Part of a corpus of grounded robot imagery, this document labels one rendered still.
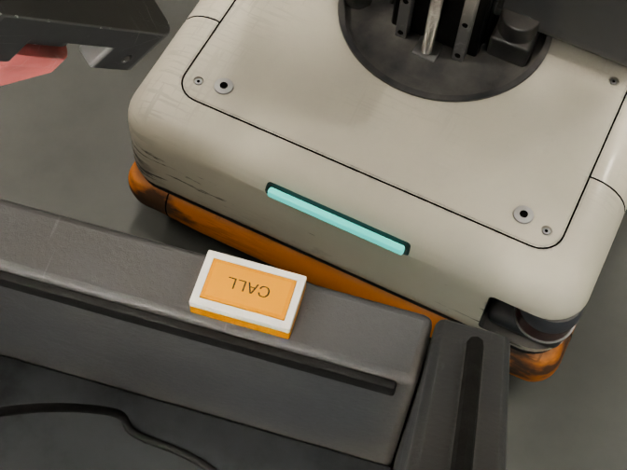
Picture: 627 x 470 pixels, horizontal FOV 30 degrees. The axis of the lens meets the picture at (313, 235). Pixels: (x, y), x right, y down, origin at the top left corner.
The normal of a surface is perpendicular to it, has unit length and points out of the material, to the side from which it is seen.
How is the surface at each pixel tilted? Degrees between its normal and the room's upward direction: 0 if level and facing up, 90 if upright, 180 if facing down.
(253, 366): 90
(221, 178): 90
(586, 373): 0
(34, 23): 103
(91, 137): 0
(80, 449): 0
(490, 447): 43
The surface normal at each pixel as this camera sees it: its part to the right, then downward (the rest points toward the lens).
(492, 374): 0.22, -0.92
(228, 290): 0.04, -0.48
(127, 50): 0.54, 0.83
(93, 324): -0.27, 0.84
